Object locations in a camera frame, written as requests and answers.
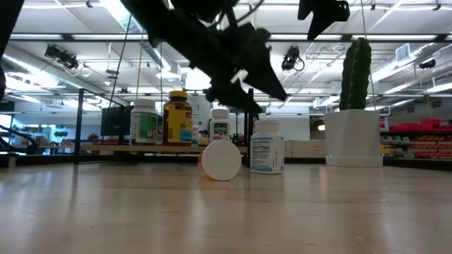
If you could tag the grey air vent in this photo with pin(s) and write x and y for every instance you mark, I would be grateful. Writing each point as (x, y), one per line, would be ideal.
(403, 52)

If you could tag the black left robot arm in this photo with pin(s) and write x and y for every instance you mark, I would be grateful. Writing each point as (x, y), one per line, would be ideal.
(8, 21)

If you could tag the beige background cabinets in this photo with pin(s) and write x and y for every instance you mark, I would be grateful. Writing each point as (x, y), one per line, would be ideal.
(307, 148)

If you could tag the red grey storage bin rack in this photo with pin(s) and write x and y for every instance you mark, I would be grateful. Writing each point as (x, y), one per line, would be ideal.
(423, 141)

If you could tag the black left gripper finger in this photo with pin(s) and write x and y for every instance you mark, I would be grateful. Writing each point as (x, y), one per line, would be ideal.
(263, 63)
(233, 95)

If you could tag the tall green cactus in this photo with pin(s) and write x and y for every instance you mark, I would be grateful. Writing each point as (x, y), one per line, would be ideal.
(355, 77)

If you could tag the black metal shelf frame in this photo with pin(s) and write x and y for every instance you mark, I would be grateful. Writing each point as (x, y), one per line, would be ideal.
(78, 127)

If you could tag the white bottle pale blue label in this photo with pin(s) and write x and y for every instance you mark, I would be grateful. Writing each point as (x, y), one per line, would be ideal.
(267, 148)

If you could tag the black ceiling device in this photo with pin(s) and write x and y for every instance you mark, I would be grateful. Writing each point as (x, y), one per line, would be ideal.
(61, 56)

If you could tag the amber bottle yellow cap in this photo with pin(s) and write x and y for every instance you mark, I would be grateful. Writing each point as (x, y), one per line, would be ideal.
(177, 123)

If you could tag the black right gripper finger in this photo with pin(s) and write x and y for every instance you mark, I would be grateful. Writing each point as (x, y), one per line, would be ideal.
(318, 26)

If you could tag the wooden shelf board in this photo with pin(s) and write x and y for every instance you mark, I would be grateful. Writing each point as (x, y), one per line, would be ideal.
(106, 148)

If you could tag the green label bottle white cap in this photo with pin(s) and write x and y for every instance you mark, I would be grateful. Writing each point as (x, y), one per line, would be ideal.
(144, 123)

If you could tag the white background column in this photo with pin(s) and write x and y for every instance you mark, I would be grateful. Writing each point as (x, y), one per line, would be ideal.
(202, 109)

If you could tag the orange pill vial white cap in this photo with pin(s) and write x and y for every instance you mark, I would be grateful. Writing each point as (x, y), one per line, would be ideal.
(220, 160)

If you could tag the white aspirin bottle green label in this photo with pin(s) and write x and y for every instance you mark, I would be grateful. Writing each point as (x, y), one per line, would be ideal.
(220, 127)

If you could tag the black overhead camera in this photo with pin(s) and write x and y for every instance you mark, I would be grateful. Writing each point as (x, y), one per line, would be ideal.
(291, 58)

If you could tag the white faceted plant pot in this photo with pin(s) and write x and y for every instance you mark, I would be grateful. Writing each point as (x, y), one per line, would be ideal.
(353, 137)

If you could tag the black ceiling fixture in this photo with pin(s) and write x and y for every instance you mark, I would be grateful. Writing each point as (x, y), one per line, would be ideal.
(428, 63)

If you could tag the black background computer monitor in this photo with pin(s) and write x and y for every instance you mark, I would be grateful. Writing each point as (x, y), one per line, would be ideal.
(113, 121)

